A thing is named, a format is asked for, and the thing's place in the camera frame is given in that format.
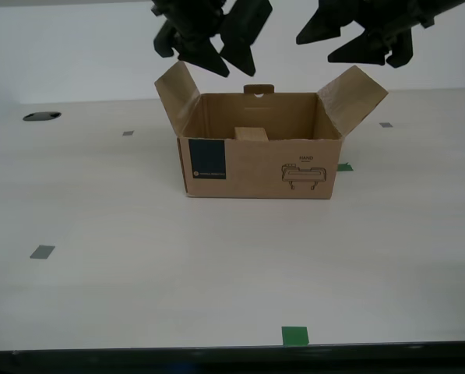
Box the brown cardboard box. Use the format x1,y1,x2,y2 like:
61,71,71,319
153,61,390,200

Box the black oval table grommet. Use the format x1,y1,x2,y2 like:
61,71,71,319
22,111,62,123

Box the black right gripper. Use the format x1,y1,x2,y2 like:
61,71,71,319
295,0,438,69

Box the light wooden block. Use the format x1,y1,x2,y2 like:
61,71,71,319
233,125,269,143

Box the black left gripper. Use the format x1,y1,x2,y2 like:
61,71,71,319
150,0,274,78

